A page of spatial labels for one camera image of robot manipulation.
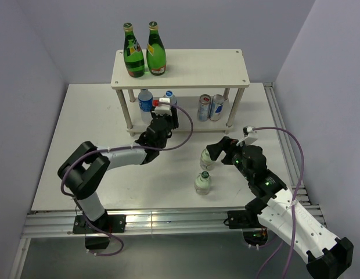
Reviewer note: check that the green glass bottle front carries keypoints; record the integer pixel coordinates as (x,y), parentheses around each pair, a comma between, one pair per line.
(155,51)

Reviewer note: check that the light blue drink can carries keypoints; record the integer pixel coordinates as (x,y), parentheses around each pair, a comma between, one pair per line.
(204,107)

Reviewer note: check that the aluminium front rail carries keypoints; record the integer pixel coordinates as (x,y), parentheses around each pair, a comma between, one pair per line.
(138,222)

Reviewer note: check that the silver blue energy drink can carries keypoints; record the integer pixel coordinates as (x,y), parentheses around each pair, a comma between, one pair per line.
(216,107)

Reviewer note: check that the green glass bottle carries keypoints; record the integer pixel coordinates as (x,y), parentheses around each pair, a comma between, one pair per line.
(155,51)
(132,53)

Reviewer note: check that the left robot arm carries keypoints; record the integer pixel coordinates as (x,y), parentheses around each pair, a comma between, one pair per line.
(83,171)

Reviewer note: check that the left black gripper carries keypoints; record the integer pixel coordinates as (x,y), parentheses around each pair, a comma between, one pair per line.
(173,118)

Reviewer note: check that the clear soda bottle front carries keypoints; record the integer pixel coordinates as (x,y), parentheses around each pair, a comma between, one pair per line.
(203,183)

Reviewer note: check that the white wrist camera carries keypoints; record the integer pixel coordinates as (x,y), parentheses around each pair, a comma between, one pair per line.
(162,106)
(249,136)

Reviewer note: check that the clear soda bottle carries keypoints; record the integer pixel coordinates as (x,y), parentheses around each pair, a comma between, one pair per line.
(206,163)
(203,183)

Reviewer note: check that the clear soda bottle rear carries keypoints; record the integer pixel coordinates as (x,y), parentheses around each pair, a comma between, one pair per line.
(206,163)

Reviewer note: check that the blue label water bottle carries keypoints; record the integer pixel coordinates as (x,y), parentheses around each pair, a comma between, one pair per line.
(170,95)
(145,99)

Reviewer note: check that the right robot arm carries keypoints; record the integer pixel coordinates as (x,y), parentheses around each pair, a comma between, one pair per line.
(324,253)

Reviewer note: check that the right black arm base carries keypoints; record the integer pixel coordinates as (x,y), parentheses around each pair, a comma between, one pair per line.
(246,221)

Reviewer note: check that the white two-tier shelf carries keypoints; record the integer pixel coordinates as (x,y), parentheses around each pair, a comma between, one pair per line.
(190,73)

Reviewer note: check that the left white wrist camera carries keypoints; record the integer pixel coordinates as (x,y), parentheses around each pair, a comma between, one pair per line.
(162,106)

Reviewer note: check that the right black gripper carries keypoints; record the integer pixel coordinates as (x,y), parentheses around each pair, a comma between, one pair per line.
(215,149)

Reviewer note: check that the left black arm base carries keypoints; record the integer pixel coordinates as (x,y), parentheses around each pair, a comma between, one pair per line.
(99,233)

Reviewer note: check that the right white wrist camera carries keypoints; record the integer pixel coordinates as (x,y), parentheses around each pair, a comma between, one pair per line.
(249,136)

